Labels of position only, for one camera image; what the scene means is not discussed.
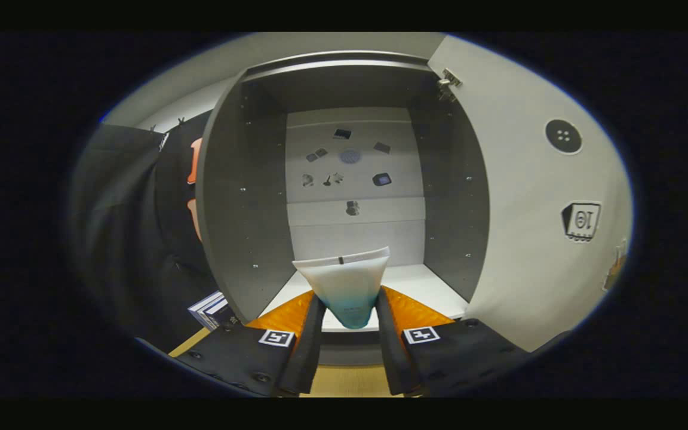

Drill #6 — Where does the black backdrop cloth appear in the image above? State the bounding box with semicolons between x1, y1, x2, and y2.
69;110;243;354

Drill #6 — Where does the white and blue squeeze tube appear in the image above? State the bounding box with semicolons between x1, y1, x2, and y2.
292;247;391;330

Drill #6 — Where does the beige cabinet door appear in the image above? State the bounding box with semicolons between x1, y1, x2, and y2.
428;34;634;353

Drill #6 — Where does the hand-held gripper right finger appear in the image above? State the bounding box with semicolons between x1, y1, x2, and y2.
376;287;530;398

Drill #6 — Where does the grey cabinet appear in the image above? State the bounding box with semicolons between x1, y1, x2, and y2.
196;50;491;366

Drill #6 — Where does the white and blue box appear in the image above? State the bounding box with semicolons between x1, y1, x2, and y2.
188;291;237;331

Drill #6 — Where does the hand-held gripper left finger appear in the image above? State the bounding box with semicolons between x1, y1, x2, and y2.
174;291;327;398

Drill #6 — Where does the metal door hinge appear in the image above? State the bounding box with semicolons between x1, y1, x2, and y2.
437;68;463;102

